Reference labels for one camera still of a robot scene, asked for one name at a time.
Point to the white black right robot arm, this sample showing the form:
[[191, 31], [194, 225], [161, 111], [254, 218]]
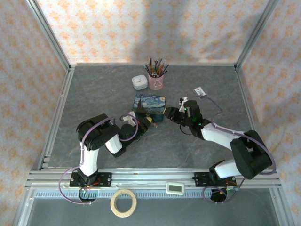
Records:
[[247, 150]]

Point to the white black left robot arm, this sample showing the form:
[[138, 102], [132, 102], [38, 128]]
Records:
[[90, 157]]

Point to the starry night painted box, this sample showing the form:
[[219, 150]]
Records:
[[150, 103]]

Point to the white id card badge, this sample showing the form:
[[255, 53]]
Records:
[[200, 92]]

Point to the pink pencil cup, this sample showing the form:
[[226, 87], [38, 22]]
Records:
[[155, 82]]

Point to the white cube clock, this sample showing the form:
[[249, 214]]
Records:
[[139, 82]]

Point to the coloured pencil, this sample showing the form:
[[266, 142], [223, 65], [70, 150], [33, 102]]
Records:
[[148, 68], [150, 64], [161, 64], [165, 69]]

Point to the white digital timer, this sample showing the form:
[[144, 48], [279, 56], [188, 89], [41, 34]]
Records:
[[174, 188]]

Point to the beige tape roll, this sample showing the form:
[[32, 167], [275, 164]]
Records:
[[115, 207]]

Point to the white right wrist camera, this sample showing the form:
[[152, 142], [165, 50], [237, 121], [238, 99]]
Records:
[[183, 103]]

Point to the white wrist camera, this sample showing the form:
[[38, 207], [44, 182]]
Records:
[[183, 103], [130, 117]]

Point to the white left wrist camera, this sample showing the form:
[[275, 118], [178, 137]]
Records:
[[130, 117]]

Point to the aluminium frame front rail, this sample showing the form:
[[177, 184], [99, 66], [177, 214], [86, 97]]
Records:
[[150, 175]]

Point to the aluminium frame back rail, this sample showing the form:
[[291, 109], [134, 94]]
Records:
[[117, 64]]

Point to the aluminium frame side rail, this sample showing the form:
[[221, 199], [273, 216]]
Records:
[[57, 117]]

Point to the aluminium frame corner post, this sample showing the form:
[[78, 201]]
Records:
[[255, 35], [50, 35]]

